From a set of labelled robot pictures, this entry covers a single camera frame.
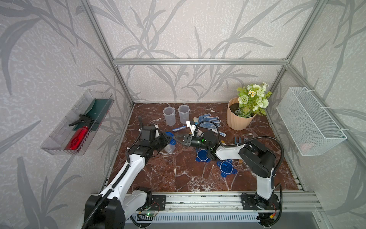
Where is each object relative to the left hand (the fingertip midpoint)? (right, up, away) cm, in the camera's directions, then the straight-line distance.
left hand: (172, 138), depth 82 cm
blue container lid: (+33, -19, +5) cm, 38 cm away
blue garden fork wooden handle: (+42, -4, +17) cm, 45 cm away
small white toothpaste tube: (+34, -1, +19) cm, 40 cm away
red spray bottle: (-36, +3, -23) cm, 43 cm away
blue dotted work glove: (+24, +11, +30) cm, 40 cm away
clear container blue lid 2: (+6, +15, +16) cm, 23 cm away
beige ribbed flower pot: (+40, +9, +12) cm, 43 cm away
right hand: (+2, +1, -7) cm, 8 cm away
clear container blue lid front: (-2, -7, +7) cm, 11 cm away
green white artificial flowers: (+49, +23, +4) cm, 54 cm away
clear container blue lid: (-4, +15, +15) cm, 22 cm away
